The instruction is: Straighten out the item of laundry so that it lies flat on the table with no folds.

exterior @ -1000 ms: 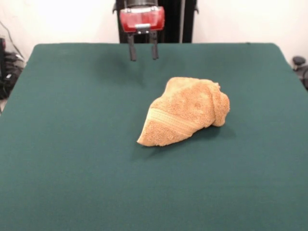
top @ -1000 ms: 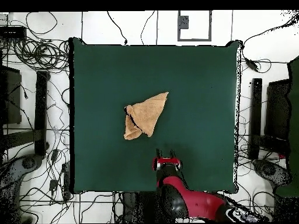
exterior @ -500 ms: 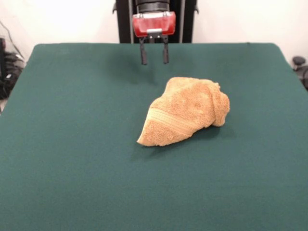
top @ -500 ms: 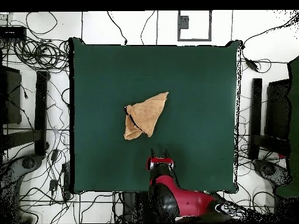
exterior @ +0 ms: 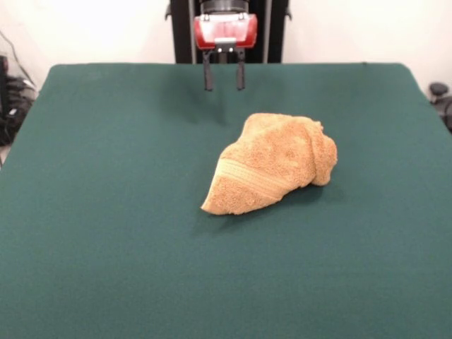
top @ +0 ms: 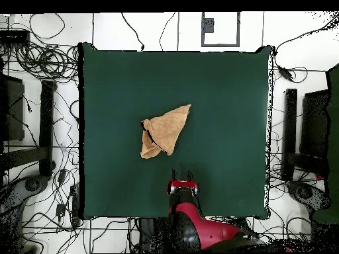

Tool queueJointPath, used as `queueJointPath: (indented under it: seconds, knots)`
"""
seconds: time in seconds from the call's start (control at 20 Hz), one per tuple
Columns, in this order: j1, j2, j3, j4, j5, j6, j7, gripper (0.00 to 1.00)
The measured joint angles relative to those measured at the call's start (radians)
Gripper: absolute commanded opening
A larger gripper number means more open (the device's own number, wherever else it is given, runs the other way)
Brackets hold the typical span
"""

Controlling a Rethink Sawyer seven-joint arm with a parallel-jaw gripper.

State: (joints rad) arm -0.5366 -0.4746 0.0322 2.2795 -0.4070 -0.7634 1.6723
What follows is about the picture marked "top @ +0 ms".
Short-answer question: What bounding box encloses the black flat panel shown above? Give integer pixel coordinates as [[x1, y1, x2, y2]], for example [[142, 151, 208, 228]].
[[0, 75, 25, 142], [300, 89, 330, 159]]

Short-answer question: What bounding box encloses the tan terry towel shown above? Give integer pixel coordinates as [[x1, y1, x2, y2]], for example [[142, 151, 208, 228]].
[[139, 103, 192, 160]]

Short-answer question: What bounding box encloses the dark green table cloth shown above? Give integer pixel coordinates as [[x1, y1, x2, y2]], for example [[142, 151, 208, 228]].
[[78, 42, 273, 220]]

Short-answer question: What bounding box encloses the grey chair base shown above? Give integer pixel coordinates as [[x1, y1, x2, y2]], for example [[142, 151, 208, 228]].
[[0, 174, 50, 215], [287, 181, 332, 215]]

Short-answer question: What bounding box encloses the black power adapter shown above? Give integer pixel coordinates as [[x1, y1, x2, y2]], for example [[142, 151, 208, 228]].
[[277, 65, 294, 82]]

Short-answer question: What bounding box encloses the green cloth sheet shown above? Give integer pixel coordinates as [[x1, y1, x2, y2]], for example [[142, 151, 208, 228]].
[[311, 62, 339, 224]]

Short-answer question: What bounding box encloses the small grey box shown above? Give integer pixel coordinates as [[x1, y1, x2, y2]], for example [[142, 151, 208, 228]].
[[203, 17, 215, 34]]

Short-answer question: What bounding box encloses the black electronics box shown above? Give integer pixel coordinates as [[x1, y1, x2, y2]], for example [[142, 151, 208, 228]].
[[0, 29, 31, 46]]

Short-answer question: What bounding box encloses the grey square floor frame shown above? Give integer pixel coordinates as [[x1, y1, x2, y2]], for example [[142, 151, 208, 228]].
[[201, 11, 241, 48]]

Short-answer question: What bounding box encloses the coiled black cable bundle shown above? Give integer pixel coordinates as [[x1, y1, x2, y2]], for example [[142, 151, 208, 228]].
[[15, 43, 80, 80]]

